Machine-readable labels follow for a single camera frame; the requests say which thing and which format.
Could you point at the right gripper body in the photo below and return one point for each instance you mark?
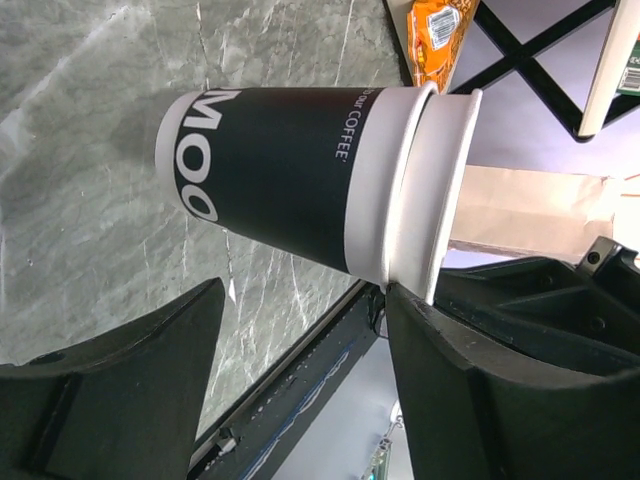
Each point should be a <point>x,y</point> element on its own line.
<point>582,317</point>

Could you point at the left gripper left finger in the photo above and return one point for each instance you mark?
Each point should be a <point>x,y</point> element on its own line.
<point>123,405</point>

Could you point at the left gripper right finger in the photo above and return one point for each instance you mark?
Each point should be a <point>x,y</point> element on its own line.
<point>476,408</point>

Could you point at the black paper coffee cup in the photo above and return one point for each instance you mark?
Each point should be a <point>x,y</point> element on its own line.
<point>315,172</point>

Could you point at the brown paper takeout bag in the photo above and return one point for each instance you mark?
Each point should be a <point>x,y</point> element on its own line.
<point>517,213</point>

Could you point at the green yellow box right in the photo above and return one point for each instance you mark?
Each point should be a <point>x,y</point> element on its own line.
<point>629,83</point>

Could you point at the orange snack packet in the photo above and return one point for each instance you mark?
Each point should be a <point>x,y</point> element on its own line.
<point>436,31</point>

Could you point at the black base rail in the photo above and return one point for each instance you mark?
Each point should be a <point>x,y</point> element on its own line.
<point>256,434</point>

